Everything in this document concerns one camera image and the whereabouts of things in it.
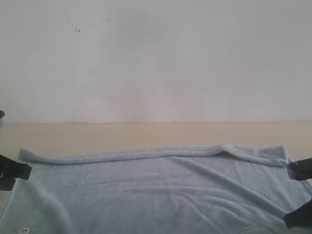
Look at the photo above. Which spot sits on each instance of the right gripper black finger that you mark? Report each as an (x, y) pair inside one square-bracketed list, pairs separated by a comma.
[(300, 218), (300, 170)]

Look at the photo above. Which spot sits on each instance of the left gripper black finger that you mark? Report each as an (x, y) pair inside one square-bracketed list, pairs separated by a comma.
[(10, 169), (7, 184)]

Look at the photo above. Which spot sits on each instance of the light blue towel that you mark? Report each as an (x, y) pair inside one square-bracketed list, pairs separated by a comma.
[(181, 190)]

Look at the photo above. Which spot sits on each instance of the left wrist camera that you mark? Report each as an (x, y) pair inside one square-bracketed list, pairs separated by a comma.
[(2, 114)]

